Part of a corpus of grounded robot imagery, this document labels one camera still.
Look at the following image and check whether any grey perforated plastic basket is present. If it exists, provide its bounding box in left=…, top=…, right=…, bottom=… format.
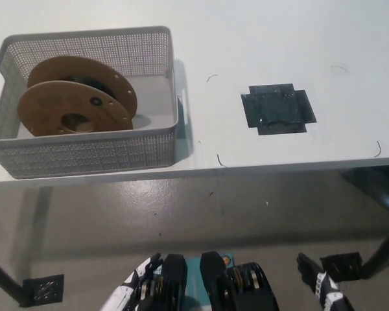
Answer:
left=0, top=25, right=192, bottom=180

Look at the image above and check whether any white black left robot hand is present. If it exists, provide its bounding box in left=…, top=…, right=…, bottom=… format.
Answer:
left=102, top=252, right=165, bottom=311

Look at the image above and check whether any black teal robot body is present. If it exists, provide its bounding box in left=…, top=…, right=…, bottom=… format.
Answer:
left=129, top=250, right=279, bottom=311

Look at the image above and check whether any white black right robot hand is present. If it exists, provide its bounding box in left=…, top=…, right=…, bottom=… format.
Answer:
left=296, top=252, right=355, bottom=311

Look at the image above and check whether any brown cardboard filament spool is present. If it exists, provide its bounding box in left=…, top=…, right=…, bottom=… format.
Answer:
left=17, top=55, right=139, bottom=138

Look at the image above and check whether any black tape patch on table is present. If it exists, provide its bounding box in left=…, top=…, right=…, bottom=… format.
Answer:
left=240, top=83, right=318, bottom=137

